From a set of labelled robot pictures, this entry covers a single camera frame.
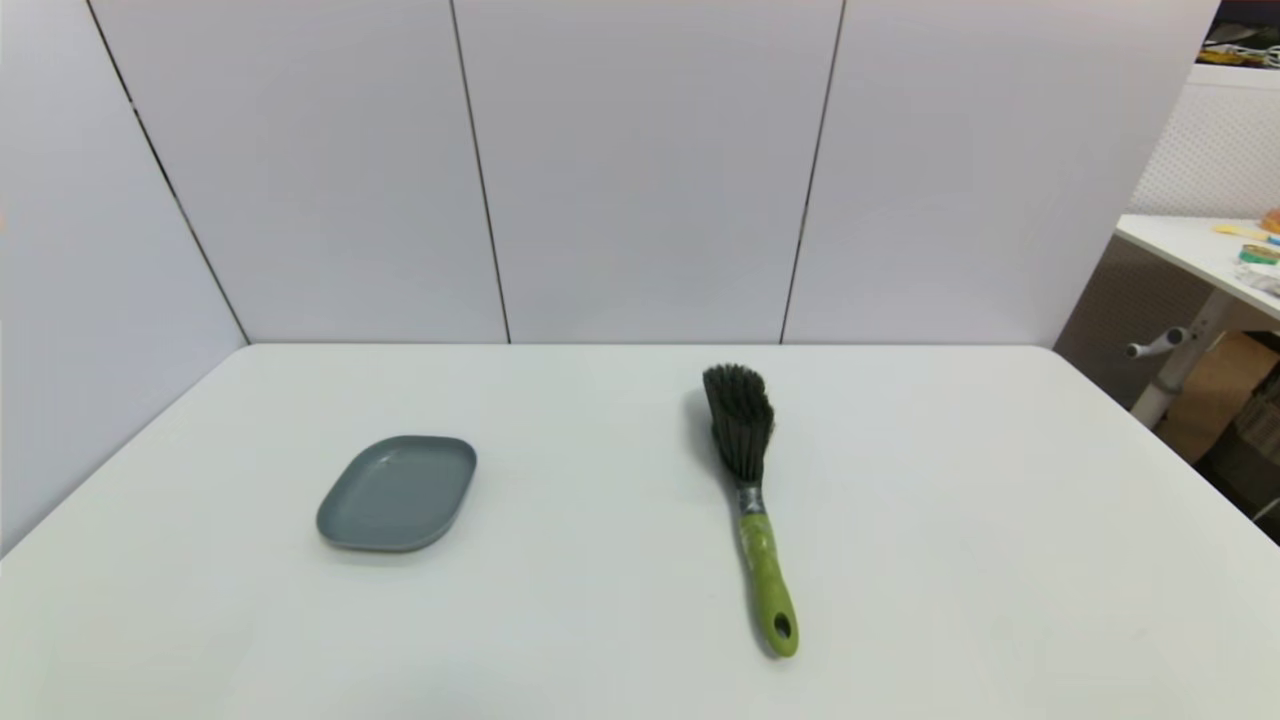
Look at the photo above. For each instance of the green tape roll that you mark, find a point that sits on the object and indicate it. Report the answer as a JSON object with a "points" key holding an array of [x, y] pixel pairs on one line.
{"points": [[1258, 254]]}

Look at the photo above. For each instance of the white perforated partition panel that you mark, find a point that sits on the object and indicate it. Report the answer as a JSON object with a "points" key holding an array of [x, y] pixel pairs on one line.
{"points": [[1220, 140]]}

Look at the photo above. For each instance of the brown cardboard box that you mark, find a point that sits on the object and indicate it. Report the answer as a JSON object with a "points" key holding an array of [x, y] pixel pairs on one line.
{"points": [[1225, 390]]}

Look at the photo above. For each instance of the grey rounded plastic plate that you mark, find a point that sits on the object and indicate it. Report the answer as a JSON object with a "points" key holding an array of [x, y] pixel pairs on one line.
{"points": [[398, 495]]}

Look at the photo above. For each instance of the yellow flat item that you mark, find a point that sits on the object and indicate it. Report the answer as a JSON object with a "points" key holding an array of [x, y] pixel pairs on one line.
{"points": [[1240, 231]]}

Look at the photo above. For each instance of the white background table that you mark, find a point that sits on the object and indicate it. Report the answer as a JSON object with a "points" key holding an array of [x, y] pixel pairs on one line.
{"points": [[1180, 240]]}

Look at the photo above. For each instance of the yellow and white clutter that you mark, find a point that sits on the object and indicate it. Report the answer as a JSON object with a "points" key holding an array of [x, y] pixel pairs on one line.
{"points": [[1245, 52]]}

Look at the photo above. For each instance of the white table leg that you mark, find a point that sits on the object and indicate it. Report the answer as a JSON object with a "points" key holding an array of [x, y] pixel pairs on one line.
{"points": [[1170, 385]]}

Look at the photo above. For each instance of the orange round object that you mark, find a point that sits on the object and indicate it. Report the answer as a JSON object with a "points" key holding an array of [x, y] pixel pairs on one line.
{"points": [[1273, 221]]}

